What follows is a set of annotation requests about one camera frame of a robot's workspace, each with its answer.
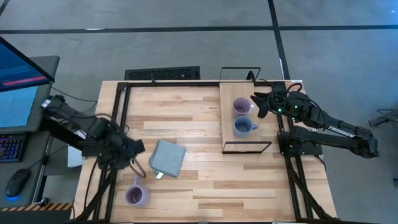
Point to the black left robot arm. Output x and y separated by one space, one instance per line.
71 121

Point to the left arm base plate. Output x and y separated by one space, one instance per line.
88 152

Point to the black-framed computer monitor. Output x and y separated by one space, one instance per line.
18 68

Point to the black perforated panel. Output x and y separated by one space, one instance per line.
161 74

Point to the grey-blue faceted mug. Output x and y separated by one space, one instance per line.
241 132

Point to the grey side desk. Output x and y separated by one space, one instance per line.
34 174

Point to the black computer mouse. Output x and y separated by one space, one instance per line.
17 182

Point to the plain purple mug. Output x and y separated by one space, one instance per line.
136 196

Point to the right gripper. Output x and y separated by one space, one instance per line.
284 104

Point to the grey-framed computer screen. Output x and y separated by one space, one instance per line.
18 105

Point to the hazard-striped edge strip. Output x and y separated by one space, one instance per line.
46 207

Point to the backlit black keyboard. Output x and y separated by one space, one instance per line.
11 147

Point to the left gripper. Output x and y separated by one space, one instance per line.
119 152

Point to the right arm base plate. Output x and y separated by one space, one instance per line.
284 146

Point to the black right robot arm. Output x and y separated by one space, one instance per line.
342 132

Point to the white box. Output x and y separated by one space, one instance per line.
74 160

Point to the grey folded cloth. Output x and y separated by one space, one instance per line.
168 157

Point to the black aluminium table frame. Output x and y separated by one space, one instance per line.
174 84

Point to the wooden shelf with black frame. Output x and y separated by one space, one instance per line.
227 124

